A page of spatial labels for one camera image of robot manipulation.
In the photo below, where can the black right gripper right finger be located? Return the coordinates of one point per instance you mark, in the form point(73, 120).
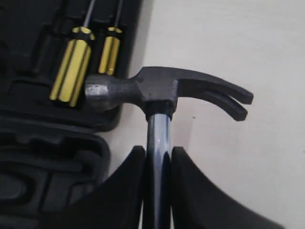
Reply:
point(197, 203)

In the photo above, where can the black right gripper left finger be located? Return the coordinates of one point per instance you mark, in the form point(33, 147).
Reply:
point(116, 204)

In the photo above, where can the claw hammer black grip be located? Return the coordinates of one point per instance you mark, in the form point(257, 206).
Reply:
point(156, 91)

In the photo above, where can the black plastic tool case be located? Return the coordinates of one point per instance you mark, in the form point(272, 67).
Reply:
point(51, 154)

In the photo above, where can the small yellow black screwdriver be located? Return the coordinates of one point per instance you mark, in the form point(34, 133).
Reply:
point(111, 45)

